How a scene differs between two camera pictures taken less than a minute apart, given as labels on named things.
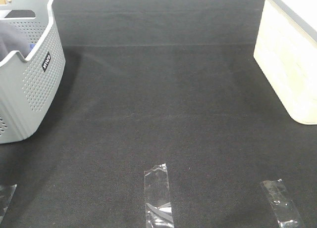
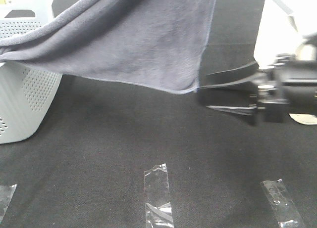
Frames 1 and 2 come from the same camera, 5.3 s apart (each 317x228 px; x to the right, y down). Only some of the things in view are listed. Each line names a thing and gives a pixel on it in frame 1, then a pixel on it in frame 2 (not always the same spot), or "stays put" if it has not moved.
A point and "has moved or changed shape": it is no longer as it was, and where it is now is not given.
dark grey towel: x=13 y=39 has moved or changed shape
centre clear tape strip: x=158 y=212 stays put
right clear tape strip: x=286 y=214 stays put
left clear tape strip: x=6 y=192 stays put
